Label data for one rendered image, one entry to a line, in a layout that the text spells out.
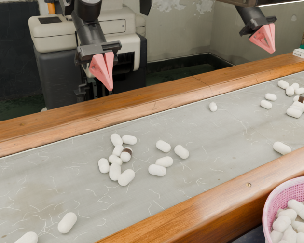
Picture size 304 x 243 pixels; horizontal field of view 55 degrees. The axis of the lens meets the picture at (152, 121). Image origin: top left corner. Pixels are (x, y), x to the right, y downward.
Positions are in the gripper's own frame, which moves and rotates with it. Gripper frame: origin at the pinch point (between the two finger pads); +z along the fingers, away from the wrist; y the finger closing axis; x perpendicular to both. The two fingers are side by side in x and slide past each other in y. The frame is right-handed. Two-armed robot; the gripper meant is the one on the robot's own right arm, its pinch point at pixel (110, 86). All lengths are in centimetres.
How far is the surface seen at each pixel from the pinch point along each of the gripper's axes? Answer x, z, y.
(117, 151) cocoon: -1.2, 14.7, -3.9
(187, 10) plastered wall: 144, -117, 153
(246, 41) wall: 121, -64, 179
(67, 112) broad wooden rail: 11.3, -0.2, -8.6
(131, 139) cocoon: 0.6, 12.7, 0.5
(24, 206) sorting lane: -2.8, 19.1, -22.9
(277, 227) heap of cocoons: -18.8, 36.6, 11.1
